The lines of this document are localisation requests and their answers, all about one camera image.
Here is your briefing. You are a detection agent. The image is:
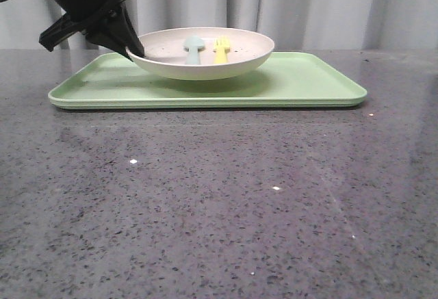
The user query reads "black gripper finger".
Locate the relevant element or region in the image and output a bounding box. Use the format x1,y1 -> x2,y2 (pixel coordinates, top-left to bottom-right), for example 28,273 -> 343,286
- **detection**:
85,27 -> 133,60
106,4 -> 144,56

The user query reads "cream speckled round plate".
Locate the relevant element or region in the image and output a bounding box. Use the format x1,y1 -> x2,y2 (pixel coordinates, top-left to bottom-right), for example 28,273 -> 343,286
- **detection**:
127,27 -> 274,81

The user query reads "yellow silicone fork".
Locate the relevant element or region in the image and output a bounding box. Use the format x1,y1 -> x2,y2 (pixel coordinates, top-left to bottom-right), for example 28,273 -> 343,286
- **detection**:
214,36 -> 231,64

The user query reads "light green plastic tray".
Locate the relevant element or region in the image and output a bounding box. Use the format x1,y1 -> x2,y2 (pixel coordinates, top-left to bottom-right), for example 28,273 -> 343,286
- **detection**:
48,53 -> 367,109

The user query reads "light blue silicone spoon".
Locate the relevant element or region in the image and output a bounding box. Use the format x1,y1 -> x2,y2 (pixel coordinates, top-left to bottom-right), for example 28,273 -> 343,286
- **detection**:
183,36 -> 205,65

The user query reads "grey pleated curtain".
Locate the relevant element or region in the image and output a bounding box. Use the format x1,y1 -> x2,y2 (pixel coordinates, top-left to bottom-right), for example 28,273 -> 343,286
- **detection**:
0,0 -> 438,51

